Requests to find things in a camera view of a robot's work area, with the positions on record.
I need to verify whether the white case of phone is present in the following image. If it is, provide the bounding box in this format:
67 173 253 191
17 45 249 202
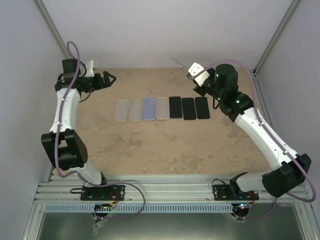
128 99 143 122
113 99 130 123

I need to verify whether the blue phone black screen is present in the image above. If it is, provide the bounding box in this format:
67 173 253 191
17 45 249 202
169 96 183 119

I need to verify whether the white case of front phone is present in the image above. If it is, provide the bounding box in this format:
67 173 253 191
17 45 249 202
128 99 143 122

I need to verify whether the lavender phone case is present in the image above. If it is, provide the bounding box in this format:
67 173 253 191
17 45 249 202
142 97 156 121

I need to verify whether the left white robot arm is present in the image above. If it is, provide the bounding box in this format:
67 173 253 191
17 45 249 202
41 59 117 200

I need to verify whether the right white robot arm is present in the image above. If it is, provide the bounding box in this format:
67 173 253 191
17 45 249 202
187 61 312 200

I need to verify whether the left controller board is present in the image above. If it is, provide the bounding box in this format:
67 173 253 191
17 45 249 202
93 202 117 213

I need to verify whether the controller board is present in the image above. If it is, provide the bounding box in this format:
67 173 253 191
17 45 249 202
93 202 117 213
234 202 253 213

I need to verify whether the right controller board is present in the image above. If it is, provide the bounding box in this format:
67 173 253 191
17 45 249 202
234 202 253 213

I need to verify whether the clear plastic bag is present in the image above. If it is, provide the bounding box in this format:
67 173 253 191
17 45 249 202
92 218 105 236

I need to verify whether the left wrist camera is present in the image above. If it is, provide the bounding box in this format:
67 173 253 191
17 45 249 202
85 60 97 78

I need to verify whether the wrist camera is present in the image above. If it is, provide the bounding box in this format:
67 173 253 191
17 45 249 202
186 62 210 87
85 60 97 78

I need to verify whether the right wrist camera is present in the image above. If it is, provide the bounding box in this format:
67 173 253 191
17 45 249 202
186 62 210 87

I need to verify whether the left aluminium corner post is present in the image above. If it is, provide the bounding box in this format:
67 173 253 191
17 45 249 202
33 0 72 59

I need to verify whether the aluminium corner post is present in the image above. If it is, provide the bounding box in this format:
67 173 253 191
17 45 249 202
33 0 72 59
253 0 302 77

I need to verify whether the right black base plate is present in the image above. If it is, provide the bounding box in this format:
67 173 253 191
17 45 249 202
212 184 260 201

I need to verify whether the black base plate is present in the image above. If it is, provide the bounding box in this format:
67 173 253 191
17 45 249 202
80 185 125 202
212 184 260 201

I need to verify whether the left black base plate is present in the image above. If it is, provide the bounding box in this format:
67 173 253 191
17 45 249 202
80 185 125 202

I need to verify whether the aluminium rail frame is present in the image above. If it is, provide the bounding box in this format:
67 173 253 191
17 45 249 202
33 72 312 204

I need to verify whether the right aluminium corner post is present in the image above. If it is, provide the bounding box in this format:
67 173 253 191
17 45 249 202
253 0 302 77

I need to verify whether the slotted cable duct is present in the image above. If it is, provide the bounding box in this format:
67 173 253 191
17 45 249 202
44 203 233 214

